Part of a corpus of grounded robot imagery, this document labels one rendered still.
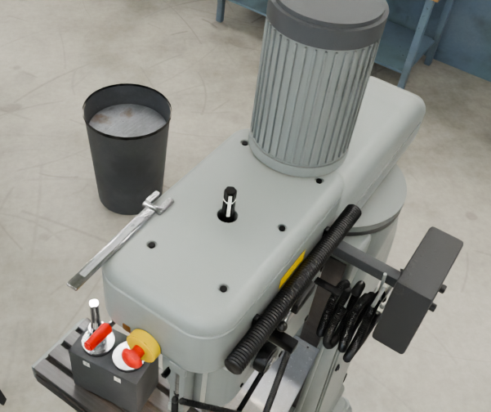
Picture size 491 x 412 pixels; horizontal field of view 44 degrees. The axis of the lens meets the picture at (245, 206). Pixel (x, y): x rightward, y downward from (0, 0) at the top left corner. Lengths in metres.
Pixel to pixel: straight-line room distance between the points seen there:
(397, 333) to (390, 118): 0.55
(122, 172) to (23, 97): 1.40
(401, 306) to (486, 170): 3.31
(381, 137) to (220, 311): 0.75
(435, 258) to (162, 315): 0.63
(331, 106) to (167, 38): 4.19
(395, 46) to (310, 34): 4.16
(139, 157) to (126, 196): 0.32
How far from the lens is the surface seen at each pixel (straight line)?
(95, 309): 1.66
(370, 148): 1.50
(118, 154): 3.30
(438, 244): 1.38
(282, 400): 1.97
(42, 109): 4.46
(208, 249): 1.02
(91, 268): 0.99
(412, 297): 1.28
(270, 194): 1.12
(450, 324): 3.53
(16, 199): 3.84
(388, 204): 1.66
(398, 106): 1.66
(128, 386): 1.77
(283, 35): 1.03
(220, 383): 1.35
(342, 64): 1.03
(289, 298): 1.09
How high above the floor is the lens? 2.67
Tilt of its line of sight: 45 degrees down
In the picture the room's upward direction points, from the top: 9 degrees clockwise
